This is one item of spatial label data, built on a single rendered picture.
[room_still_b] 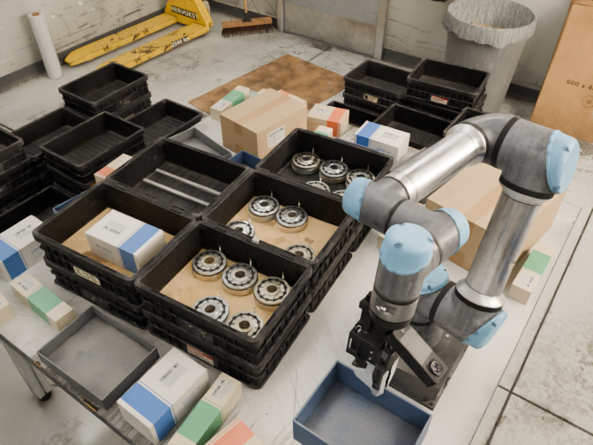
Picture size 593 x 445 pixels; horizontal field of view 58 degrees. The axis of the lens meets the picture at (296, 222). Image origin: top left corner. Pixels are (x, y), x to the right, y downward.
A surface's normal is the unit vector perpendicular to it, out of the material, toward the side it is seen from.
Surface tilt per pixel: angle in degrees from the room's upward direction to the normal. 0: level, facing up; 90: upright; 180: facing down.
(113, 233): 0
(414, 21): 90
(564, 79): 76
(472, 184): 0
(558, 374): 0
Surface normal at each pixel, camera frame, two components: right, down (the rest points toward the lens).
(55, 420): 0.00, -0.74
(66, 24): 0.82, 0.39
